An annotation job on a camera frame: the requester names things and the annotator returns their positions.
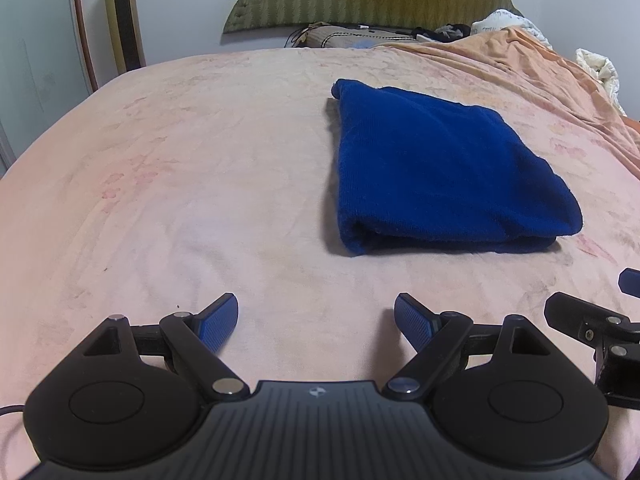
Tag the gold tower air conditioner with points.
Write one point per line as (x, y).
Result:
(122, 15)

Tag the blue beaded sweater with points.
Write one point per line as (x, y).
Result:
(440, 170)

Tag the brown pillow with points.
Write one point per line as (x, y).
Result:
(345, 37)

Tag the orange quilt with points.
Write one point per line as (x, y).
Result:
(525, 65)

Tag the white wardrobe with flowers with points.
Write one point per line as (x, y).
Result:
(40, 50)

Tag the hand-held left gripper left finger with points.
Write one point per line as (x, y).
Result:
(217, 325)

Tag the dark clothing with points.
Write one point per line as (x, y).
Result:
(447, 32)

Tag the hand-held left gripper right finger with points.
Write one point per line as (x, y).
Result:
(415, 322)

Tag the cream crumpled blanket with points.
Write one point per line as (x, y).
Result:
(602, 72)

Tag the white quilt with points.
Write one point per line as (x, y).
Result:
(505, 22)

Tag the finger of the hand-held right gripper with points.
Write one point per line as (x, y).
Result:
(575, 312)
(630, 282)

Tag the pink blanket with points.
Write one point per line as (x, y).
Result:
(200, 185)

